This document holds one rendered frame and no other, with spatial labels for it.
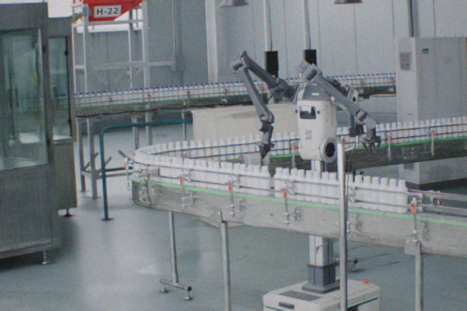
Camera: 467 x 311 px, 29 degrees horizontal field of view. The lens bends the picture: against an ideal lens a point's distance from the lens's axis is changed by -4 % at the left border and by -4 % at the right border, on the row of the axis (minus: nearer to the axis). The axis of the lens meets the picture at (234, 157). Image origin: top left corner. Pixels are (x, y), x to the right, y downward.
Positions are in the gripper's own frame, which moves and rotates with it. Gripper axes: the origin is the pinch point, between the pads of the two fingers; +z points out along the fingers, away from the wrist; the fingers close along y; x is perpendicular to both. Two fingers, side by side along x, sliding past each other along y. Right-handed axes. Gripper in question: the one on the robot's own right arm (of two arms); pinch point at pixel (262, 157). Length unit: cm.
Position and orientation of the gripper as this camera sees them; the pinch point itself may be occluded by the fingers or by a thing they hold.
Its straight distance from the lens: 568.4
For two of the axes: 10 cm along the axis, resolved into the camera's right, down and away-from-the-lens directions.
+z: -2.2, 9.7, -1.1
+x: 7.1, 2.3, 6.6
